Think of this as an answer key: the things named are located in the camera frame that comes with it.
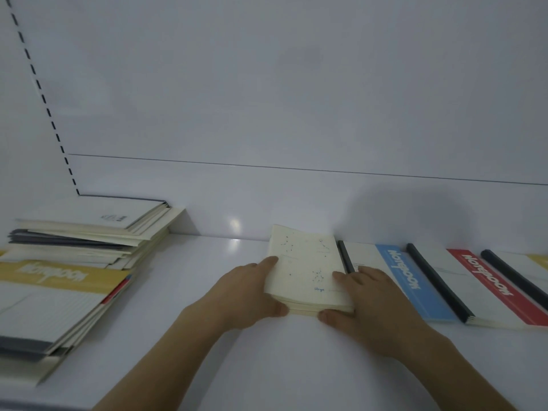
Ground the person's right hand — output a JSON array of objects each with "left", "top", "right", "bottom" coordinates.
[{"left": 319, "top": 265, "right": 434, "bottom": 358}]

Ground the person's left hand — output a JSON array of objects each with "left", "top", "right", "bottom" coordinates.
[{"left": 183, "top": 256, "right": 290, "bottom": 335}]

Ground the cream constellation print notebook stack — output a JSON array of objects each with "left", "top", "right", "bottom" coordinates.
[{"left": 264, "top": 224, "right": 356, "bottom": 318}]

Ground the person's left forearm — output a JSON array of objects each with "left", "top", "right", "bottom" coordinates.
[{"left": 92, "top": 311, "right": 224, "bottom": 411}]

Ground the person's right forearm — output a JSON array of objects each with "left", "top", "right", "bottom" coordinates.
[{"left": 397, "top": 327, "right": 521, "bottom": 411}]

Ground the white notebook with blue band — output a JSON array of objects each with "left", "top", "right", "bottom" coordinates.
[{"left": 337, "top": 240, "right": 460, "bottom": 324}]

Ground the white notebook with red band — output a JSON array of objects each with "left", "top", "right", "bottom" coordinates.
[{"left": 406, "top": 243, "right": 548, "bottom": 329}]

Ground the messy pile of cream notebooks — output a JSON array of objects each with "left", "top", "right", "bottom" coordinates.
[{"left": 8, "top": 195, "right": 187, "bottom": 271}]

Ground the white notebook with yellow edge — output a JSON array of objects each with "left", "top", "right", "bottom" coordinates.
[{"left": 480, "top": 249, "right": 548, "bottom": 314}]

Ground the stack of yellow band notebooks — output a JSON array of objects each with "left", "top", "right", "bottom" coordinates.
[{"left": 0, "top": 250, "right": 138, "bottom": 386}]

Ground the slotted white shelf upright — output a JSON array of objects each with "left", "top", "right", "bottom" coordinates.
[{"left": 8, "top": 0, "right": 83, "bottom": 197}]

